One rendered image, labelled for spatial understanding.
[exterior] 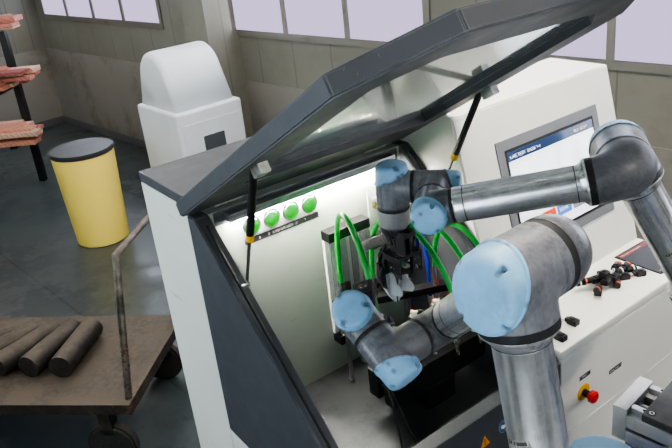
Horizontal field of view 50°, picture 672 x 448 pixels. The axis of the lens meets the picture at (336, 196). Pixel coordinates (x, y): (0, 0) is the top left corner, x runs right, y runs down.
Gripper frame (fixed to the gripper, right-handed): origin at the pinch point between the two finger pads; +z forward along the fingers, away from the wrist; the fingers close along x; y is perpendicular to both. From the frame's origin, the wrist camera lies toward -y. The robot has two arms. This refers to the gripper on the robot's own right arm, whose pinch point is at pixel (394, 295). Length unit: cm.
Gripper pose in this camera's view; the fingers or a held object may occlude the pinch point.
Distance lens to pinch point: 178.3
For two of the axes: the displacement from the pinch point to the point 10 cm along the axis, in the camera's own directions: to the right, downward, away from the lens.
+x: 7.9, -3.0, 5.3
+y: 6.0, 2.5, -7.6
